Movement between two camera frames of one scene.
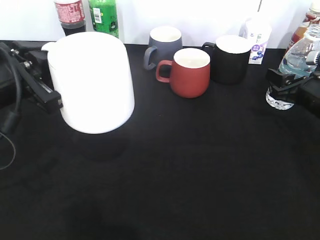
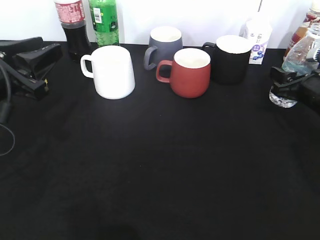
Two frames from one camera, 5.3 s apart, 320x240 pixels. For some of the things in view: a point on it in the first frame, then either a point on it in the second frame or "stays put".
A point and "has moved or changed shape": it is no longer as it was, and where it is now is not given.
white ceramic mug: x=92 y=73 has moved or changed shape
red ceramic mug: x=188 y=73 stays put
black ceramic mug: x=229 y=58 stays put
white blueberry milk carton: x=259 y=29 stays put
